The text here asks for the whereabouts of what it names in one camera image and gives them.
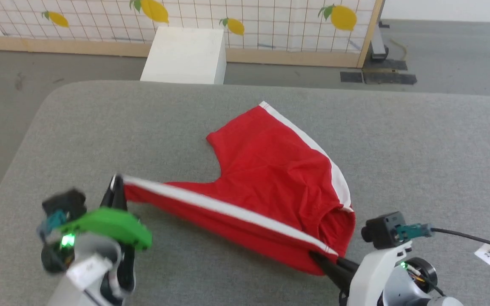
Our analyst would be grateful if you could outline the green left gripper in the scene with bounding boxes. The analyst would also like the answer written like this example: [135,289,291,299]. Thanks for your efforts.
[59,174,153,299]

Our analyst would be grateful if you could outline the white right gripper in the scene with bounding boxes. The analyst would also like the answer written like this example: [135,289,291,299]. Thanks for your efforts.
[309,239,414,306]

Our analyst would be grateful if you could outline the red shorts with white stripes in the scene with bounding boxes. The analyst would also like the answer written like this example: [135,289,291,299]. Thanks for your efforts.
[122,101,356,276]

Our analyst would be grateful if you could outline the white box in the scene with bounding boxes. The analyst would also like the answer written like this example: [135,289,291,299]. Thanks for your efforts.
[140,26,228,85]

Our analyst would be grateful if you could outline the small black floor plate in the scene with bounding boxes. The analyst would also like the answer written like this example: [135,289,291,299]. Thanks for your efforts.
[339,71,364,84]

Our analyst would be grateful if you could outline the large black floor plate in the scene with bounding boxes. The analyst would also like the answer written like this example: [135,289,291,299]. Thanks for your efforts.
[363,59,418,85]

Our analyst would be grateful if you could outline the grey metal panel stand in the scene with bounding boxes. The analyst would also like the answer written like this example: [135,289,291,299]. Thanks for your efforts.
[370,19,390,60]

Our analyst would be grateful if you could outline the lemon print tile panel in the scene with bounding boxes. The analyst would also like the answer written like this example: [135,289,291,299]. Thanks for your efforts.
[0,0,385,69]

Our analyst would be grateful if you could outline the black cable with teal plug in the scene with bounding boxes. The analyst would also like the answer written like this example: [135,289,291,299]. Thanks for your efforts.
[395,223,490,255]

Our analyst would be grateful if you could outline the yellow floor cable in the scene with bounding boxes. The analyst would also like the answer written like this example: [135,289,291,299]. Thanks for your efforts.
[391,38,408,61]

